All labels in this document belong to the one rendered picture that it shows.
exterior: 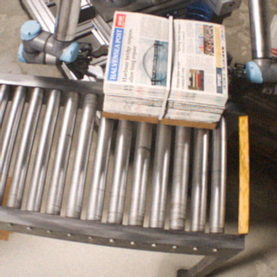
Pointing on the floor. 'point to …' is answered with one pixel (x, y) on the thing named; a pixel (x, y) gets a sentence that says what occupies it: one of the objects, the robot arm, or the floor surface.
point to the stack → (263, 106)
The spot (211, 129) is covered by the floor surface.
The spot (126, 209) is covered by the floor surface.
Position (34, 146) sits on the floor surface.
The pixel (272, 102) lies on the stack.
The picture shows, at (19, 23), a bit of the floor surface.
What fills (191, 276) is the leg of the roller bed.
